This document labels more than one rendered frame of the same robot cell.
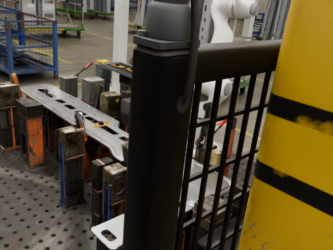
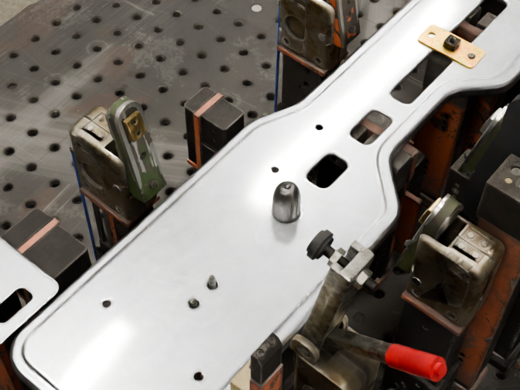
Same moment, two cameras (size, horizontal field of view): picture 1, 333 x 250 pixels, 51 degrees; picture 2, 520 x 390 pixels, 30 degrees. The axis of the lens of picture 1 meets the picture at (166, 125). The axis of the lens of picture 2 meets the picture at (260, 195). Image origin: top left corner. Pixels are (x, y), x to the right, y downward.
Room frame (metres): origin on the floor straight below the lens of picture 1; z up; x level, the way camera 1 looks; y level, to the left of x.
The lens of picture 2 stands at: (1.07, -0.58, 1.89)
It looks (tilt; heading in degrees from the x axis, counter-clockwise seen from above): 54 degrees down; 84
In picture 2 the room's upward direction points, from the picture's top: 1 degrees clockwise
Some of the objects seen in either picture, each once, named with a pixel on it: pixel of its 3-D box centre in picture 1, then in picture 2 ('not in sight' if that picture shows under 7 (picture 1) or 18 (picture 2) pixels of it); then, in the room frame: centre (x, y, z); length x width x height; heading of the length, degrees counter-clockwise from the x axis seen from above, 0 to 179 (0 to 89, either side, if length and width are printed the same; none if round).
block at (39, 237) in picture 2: not in sight; (63, 306); (0.89, 0.04, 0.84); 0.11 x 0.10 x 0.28; 135
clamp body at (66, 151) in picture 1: (72, 166); (310, 76); (1.24, 0.37, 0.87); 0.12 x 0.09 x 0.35; 135
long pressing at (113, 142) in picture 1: (97, 124); (453, 38); (1.42, 0.31, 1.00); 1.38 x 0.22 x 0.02; 45
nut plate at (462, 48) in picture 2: (101, 123); (451, 43); (1.41, 0.29, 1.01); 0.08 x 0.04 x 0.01; 136
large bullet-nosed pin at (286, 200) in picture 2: not in sight; (286, 202); (1.17, 0.05, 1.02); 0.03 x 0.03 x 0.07
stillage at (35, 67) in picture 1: (17, 45); not in sight; (5.74, 2.60, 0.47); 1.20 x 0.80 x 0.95; 48
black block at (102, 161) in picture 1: (101, 196); (215, 180); (1.09, 0.21, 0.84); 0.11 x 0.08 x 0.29; 135
